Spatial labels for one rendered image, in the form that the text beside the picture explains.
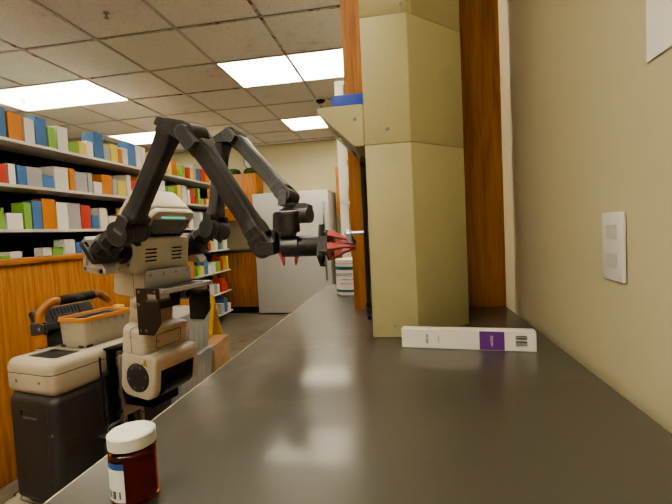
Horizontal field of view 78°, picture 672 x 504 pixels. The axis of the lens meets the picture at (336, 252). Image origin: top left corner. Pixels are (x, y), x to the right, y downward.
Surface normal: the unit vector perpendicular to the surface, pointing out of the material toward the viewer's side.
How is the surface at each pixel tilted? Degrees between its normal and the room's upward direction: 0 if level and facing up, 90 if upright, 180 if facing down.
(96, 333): 92
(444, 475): 0
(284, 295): 90
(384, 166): 90
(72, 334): 92
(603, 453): 0
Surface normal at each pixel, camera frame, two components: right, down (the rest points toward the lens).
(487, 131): -0.16, 0.06
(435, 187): 0.58, 0.01
